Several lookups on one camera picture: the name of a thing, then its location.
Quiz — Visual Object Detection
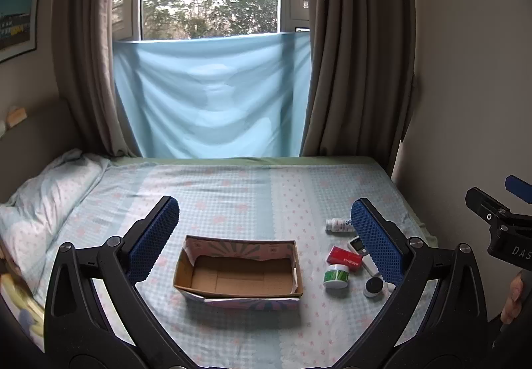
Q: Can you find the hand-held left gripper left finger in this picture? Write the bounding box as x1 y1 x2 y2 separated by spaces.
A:
44 195 196 369

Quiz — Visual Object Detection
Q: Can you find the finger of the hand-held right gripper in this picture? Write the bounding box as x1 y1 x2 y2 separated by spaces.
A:
465 186 511 228
504 175 532 205

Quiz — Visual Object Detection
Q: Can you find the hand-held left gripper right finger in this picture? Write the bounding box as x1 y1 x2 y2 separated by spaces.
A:
350 198 488 369

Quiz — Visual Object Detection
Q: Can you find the white plastic bottle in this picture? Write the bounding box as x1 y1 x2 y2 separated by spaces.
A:
325 218 354 234

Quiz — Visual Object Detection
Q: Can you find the green jar with white lid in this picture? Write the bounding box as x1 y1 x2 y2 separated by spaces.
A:
323 264 350 290

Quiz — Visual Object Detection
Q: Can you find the paper-wrapped cardboard box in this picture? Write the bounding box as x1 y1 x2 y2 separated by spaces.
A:
172 235 305 309

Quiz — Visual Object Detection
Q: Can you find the person's right hand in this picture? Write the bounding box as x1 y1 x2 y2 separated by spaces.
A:
500 269 532 325

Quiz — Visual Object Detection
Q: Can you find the white handheld device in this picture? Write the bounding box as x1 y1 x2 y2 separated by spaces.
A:
347 236 395 291

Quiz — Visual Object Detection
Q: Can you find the small red box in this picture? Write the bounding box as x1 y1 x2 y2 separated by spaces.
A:
326 246 363 272

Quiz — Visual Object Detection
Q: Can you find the light checked pillow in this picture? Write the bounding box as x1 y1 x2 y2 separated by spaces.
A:
0 148 111 266

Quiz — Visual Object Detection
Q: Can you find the green fitted sheet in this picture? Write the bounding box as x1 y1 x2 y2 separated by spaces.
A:
109 155 438 245

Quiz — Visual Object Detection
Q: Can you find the grey bed headboard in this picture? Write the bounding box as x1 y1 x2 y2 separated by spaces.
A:
0 98 86 205

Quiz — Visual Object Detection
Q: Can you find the light blue hanging cloth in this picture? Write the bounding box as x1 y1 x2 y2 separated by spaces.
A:
113 31 312 158

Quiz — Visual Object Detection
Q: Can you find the yellow patterned blanket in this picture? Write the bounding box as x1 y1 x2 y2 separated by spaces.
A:
0 265 47 351

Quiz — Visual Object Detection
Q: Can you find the brown curtain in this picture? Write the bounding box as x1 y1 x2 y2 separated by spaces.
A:
52 0 144 157
301 0 416 176

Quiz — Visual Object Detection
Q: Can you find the small beige object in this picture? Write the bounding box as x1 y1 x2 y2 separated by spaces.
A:
6 105 28 128

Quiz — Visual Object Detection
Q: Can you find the framed wall picture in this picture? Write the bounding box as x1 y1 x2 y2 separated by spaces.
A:
0 0 42 64

